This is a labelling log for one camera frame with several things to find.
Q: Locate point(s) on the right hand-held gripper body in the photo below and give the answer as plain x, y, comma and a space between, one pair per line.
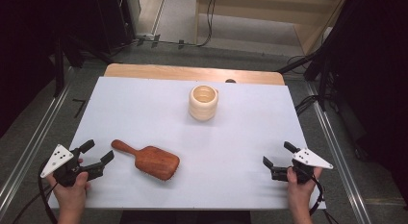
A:
309, 159

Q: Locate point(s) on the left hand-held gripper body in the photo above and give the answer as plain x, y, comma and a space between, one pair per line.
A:
57, 160

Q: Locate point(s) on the wooden hairbrush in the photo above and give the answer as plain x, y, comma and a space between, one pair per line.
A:
154, 161

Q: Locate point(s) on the pale wooden cup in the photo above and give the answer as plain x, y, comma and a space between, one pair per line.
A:
203, 105

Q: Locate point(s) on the person's right hand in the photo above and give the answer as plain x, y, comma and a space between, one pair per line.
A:
300, 193

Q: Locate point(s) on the person's left hand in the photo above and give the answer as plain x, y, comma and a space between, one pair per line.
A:
71, 195

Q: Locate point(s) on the white board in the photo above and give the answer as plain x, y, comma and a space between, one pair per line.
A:
205, 153

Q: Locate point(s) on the black metal stand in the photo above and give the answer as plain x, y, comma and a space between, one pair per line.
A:
322, 79
58, 67

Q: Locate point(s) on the person's dark clothing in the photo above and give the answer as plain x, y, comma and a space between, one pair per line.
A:
184, 217

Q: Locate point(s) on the wooden table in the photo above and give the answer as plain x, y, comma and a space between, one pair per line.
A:
166, 72

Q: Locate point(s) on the pale wooden shelf unit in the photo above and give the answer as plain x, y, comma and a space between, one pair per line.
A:
256, 25

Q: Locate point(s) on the black cabinet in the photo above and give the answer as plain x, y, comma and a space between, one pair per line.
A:
112, 22

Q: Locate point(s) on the metal floor rail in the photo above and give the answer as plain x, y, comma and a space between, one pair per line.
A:
340, 153
32, 147

